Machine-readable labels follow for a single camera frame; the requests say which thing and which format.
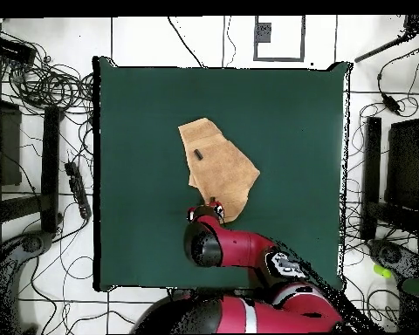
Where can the yellow-green ball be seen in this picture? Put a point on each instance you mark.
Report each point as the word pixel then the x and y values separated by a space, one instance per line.
pixel 382 271

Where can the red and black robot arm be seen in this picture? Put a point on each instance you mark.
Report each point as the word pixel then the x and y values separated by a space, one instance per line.
pixel 244 247

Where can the dark green table cloth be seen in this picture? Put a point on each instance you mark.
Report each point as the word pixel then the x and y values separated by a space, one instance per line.
pixel 143 226

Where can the black tripod pole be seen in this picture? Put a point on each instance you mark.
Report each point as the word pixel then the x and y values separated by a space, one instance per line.
pixel 417 23

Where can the black stand base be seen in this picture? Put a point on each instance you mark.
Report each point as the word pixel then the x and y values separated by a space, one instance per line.
pixel 50 167
pixel 372 174

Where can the black electronics box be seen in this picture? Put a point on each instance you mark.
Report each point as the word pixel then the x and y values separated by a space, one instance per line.
pixel 12 50

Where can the small grey square patch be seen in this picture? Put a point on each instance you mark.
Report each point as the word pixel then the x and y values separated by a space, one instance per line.
pixel 262 33

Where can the black power adapter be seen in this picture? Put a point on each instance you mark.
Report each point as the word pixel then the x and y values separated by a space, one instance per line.
pixel 391 103

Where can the grey chair base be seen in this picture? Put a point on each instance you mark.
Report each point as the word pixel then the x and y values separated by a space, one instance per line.
pixel 31 244
pixel 391 254

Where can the black power strip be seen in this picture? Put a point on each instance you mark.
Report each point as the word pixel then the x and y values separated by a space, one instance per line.
pixel 78 190

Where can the small black rubber pad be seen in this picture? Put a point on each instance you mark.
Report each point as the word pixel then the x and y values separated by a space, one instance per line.
pixel 198 154

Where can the dark flat panel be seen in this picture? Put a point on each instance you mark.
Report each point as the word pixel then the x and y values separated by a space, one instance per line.
pixel 405 164
pixel 8 146

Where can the grey square floor frame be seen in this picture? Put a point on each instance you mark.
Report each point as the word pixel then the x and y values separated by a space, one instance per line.
pixel 303 38

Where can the tan terry towel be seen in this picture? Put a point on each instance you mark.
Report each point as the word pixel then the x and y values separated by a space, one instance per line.
pixel 223 167

